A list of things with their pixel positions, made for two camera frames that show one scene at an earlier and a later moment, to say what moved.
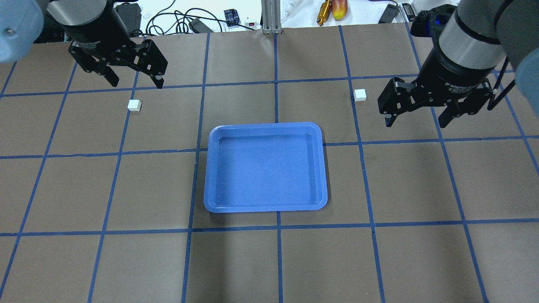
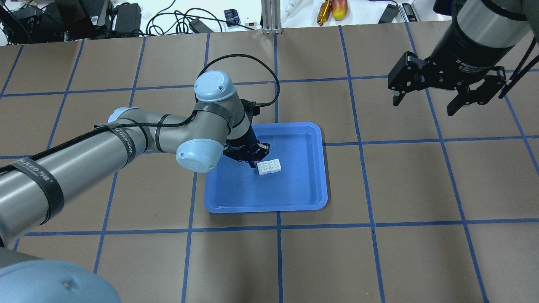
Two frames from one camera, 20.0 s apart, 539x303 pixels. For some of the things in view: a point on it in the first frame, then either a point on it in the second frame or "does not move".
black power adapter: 389,14 does not move
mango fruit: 339,8 does not move
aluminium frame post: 271,17 does not move
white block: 359,94 → 274,166
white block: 134,105 → 263,167
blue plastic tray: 260,167 does not move
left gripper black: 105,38 → 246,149
